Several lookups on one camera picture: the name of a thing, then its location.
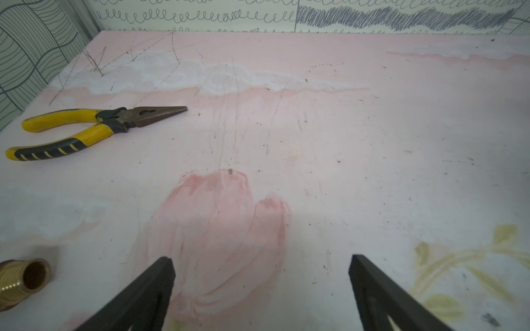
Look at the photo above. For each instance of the floral pink table mat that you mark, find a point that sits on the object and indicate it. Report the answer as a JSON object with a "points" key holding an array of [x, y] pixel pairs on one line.
{"points": [[297, 151]]}

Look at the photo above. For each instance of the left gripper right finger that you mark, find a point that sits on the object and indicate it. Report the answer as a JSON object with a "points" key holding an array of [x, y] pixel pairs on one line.
{"points": [[382, 303]]}

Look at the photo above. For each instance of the yellow handled pliers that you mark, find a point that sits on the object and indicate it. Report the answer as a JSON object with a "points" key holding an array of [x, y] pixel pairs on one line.
{"points": [[105, 123]]}

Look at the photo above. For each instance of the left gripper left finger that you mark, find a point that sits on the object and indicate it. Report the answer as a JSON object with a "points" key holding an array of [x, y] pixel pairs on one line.
{"points": [[142, 305]]}

